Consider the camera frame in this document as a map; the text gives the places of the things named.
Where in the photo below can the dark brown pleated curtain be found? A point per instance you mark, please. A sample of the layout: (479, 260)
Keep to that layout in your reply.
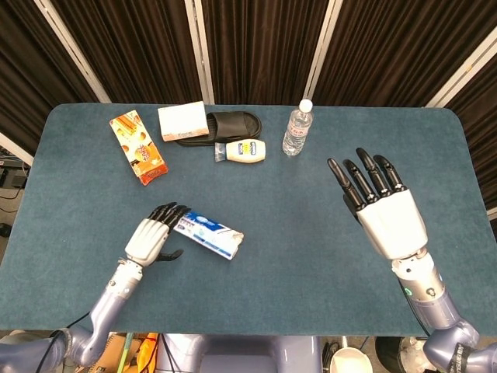
(252, 46)

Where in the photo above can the grey cloth bundle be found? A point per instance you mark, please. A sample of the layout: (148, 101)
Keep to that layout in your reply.
(23, 336)

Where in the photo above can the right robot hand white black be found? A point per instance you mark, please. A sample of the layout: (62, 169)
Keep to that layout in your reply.
(392, 221)

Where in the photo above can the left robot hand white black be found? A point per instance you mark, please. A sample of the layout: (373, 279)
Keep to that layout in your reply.
(145, 241)

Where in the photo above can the black rubber slipper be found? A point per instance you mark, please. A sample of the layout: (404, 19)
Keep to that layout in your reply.
(233, 124)

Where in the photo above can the black waste bin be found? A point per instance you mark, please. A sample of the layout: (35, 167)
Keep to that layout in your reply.
(392, 353)

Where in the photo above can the blue white toothpaste box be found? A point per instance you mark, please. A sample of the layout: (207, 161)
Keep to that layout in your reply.
(211, 233)

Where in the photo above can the lavender robot torso base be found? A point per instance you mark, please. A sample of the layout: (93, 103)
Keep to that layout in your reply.
(240, 353)

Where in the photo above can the white cardboard box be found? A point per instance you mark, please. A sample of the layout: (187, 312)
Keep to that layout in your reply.
(182, 122)

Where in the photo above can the white partition frame post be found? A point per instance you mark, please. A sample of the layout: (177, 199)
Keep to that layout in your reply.
(318, 46)
(200, 50)
(70, 46)
(462, 70)
(15, 147)

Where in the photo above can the orange snack packet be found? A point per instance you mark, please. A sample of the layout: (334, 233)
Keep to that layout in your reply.
(140, 147)

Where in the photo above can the white squeeze bottle clear cap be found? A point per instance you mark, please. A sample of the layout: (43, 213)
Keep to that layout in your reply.
(244, 151)

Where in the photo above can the white round bowl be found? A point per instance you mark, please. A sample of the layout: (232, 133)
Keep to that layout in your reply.
(349, 361)

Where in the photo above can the blue felt table cover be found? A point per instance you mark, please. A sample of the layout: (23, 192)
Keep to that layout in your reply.
(272, 279)

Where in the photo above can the brown cardboard notebook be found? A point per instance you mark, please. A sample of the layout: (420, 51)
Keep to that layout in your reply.
(114, 349)

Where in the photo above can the green stick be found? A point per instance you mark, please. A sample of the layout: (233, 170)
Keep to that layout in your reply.
(125, 349)

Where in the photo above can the clear plastic water bottle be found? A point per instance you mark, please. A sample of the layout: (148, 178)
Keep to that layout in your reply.
(297, 132)

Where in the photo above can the yellow plastic bag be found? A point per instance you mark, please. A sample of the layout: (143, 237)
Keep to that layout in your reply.
(147, 353)

